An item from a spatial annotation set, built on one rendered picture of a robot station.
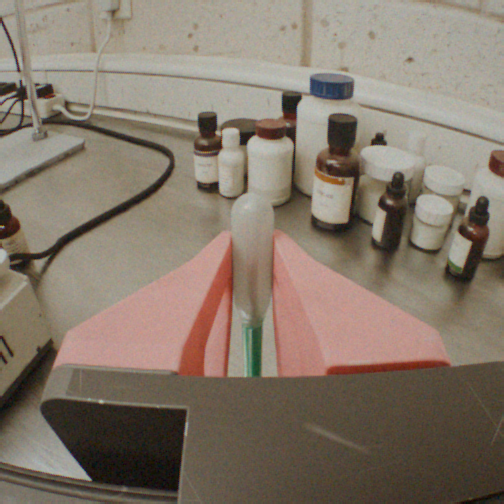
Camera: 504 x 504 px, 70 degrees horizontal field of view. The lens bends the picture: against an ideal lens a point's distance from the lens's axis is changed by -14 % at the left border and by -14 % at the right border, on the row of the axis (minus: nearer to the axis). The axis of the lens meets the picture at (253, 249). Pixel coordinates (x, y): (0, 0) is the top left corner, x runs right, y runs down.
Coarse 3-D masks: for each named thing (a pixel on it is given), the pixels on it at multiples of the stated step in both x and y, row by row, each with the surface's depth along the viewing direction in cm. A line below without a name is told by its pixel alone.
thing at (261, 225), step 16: (256, 208) 11; (272, 208) 11; (256, 224) 11; (272, 224) 11; (256, 240) 11; (272, 240) 12; (256, 256) 11; (272, 256) 12; (256, 272) 12; (256, 288) 12; (256, 304) 12
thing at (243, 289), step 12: (252, 192) 11; (240, 204) 11; (240, 216) 11; (240, 228) 11; (240, 240) 11; (240, 252) 12; (240, 264) 12; (240, 276) 12; (252, 276) 12; (240, 288) 12; (252, 288) 12; (240, 300) 13; (252, 300) 12; (240, 312) 13; (252, 312) 13
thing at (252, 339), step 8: (248, 328) 14; (256, 328) 14; (248, 336) 14; (256, 336) 14; (248, 344) 14; (256, 344) 14; (248, 352) 14; (256, 352) 14; (248, 360) 14; (256, 360) 14; (248, 368) 15; (256, 368) 15; (248, 376) 15; (256, 376) 15
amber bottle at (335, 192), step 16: (336, 128) 35; (352, 128) 35; (336, 144) 36; (352, 144) 36; (320, 160) 37; (336, 160) 36; (352, 160) 36; (320, 176) 38; (336, 176) 37; (352, 176) 37; (320, 192) 38; (336, 192) 37; (352, 192) 38; (320, 208) 39; (336, 208) 38; (352, 208) 39; (320, 224) 40; (336, 224) 40
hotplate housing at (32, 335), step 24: (0, 288) 23; (24, 288) 24; (0, 312) 22; (24, 312) 24; (0, 336) 22; (24, 336) 24; (48, 336) 27; (0, 360) 22; (24, 360) 24; (0, 384) 22
